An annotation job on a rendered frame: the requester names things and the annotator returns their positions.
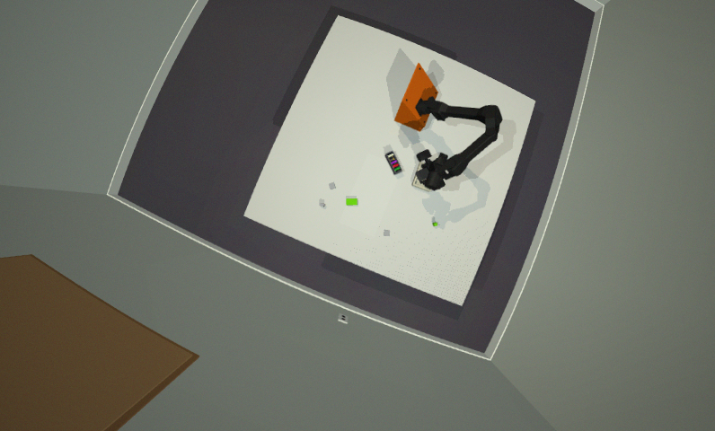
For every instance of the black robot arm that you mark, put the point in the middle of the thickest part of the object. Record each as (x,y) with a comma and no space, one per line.
(489,115)

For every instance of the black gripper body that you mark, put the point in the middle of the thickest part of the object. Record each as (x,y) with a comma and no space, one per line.
(423,156)

